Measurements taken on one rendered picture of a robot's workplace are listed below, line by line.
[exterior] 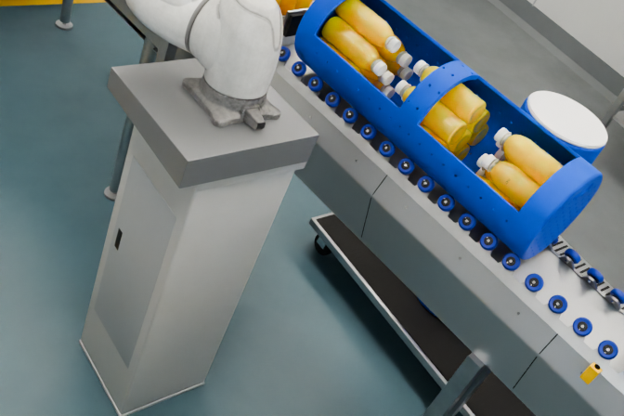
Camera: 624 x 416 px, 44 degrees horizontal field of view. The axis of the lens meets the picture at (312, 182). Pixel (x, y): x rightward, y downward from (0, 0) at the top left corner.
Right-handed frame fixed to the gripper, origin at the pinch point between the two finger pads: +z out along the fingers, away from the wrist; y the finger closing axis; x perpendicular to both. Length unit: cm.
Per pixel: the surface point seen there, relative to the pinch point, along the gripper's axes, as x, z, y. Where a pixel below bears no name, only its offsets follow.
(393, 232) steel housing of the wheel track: 57, 38, 10
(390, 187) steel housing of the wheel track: 50, 27, 10
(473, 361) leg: 95, 53, 7
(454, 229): 71, 23, 9
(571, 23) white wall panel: -55, 94, -351
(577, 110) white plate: 59, 12, -67
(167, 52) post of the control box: -28, 34, 28
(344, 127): 28.3, 23.4, 9.2
